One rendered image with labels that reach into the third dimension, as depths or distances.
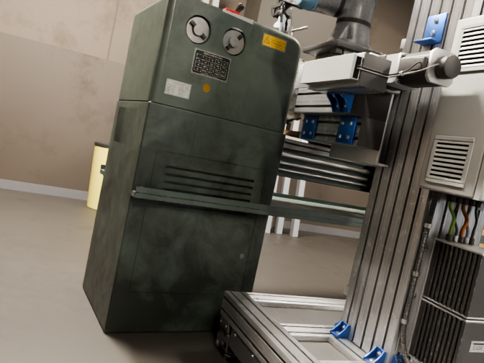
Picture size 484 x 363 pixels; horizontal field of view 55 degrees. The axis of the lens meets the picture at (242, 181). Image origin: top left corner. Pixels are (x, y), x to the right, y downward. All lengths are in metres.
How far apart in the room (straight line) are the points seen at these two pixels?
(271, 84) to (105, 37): 2.83
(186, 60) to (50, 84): 2.82
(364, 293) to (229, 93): 0.88
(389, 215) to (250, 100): 0.71
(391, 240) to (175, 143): 0.83
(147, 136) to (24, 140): 2.85
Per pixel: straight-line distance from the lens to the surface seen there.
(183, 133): 1.74
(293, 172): 2.11
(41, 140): 4.46
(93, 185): 4.13
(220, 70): 1.79
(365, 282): 1.58
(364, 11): 1.66
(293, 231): 4.72
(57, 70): 4.46
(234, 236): 1.90
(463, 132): 1.31
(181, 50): 1.74
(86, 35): 4.52
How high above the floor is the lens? 0.77
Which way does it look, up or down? 4 degrees down
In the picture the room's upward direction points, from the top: 12 degrees clockwise
